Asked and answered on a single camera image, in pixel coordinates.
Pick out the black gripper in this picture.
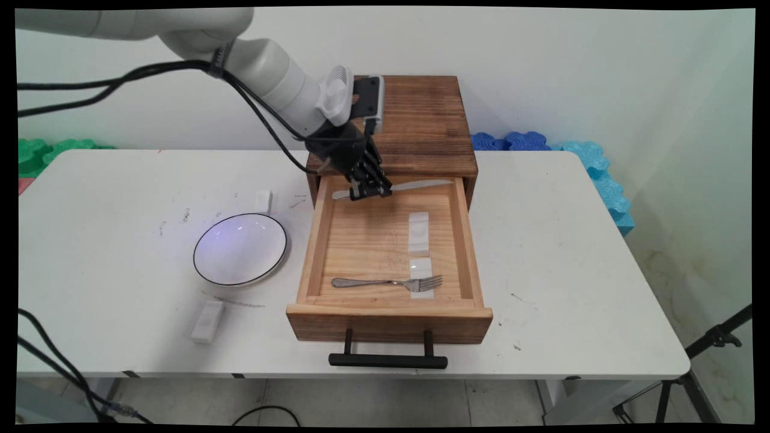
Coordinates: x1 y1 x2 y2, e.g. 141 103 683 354
306 122 393 203

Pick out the steel table knife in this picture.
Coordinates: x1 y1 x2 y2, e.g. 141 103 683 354
332 179 454 201

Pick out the light wooden drawer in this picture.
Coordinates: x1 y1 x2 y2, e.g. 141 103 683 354
286 174 494 345

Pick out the dark brown wooden cabinet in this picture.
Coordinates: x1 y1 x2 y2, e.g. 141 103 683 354
306 75 479 211

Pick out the steel fork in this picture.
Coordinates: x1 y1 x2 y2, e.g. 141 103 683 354
331 275 444 293

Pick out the white plate with black rim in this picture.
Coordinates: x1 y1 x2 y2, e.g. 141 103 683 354
192 213 288 287

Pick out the dark blue foam mat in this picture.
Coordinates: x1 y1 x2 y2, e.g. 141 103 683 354
471 131 552 152

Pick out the light blue foam mat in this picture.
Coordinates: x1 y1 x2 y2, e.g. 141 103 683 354
550 141 636 237

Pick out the white table leg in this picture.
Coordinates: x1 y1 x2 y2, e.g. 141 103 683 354
535 379 632 425
83 378 122 422

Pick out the green foam mat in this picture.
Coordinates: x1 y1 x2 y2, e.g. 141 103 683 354
18 138 115 179

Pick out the black tripod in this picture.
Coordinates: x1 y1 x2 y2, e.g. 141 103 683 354
614 304 754 425

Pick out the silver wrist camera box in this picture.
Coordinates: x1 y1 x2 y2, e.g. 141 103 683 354
352 75 386 137

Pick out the black drawer handle bar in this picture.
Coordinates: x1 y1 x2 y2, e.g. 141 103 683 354
328 328 449 369

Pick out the black floor cable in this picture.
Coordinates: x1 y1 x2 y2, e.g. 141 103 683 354
232 405 301 426

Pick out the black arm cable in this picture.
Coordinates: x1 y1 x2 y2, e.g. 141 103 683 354
17 60 319 175
17 59 313 145

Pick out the thin black hanging cable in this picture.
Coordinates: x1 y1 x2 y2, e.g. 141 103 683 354
17 309 103 422
17 334 154 425

